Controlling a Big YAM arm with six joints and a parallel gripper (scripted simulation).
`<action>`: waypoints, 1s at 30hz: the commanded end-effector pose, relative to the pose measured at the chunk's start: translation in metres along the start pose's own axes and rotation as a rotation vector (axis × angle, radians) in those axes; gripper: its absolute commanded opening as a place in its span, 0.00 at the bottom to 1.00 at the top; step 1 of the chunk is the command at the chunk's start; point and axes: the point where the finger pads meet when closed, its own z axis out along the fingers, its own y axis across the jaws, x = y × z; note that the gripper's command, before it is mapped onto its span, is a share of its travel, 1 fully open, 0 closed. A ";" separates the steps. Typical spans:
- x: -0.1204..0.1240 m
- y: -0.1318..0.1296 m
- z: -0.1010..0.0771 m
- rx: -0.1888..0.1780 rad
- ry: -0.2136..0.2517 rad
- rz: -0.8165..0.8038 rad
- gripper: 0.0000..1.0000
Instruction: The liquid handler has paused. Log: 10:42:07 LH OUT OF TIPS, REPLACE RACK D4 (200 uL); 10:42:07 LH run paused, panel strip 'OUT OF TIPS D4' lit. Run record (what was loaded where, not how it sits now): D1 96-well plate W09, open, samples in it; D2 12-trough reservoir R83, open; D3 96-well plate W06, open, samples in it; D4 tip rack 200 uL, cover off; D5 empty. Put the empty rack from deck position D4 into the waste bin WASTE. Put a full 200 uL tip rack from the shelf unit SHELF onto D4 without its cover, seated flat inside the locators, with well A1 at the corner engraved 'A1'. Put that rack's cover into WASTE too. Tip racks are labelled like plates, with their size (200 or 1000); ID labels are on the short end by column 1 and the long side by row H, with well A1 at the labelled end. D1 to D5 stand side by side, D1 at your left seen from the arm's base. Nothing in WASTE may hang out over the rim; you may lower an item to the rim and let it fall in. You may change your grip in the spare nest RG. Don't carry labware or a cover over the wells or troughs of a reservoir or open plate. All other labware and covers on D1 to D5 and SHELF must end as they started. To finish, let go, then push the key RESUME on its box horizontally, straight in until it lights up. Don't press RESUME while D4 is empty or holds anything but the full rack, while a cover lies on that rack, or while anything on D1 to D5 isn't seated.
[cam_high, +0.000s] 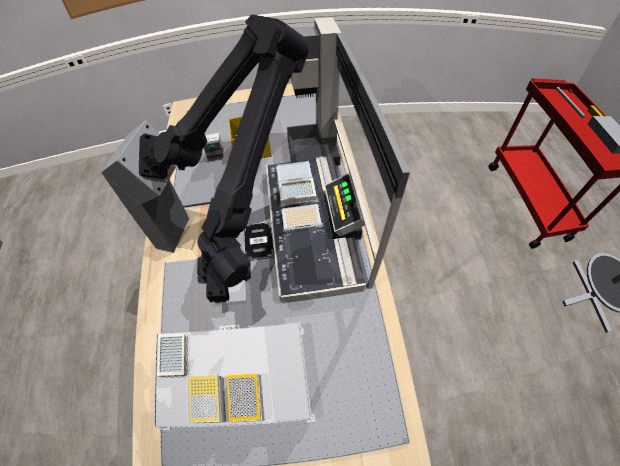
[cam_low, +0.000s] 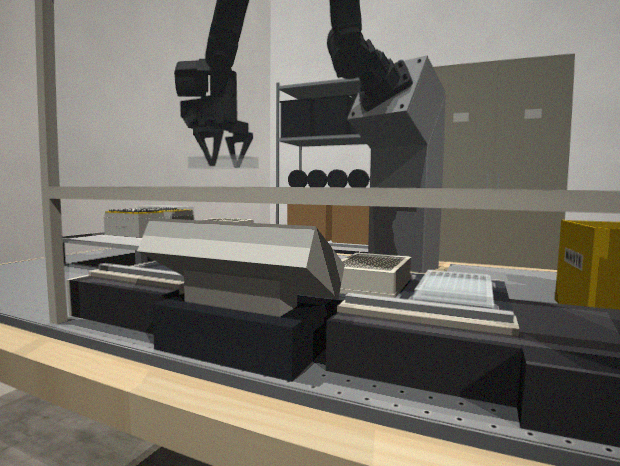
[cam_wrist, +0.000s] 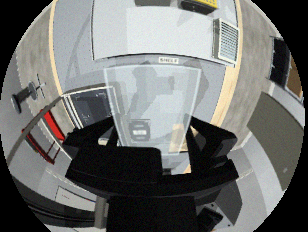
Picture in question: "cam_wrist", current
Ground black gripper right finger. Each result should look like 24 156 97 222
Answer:
185 116 238 173

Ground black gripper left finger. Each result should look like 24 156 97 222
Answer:
66 116 119 146

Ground grey tip rack with yellow label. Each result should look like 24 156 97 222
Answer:
134 0 171 6

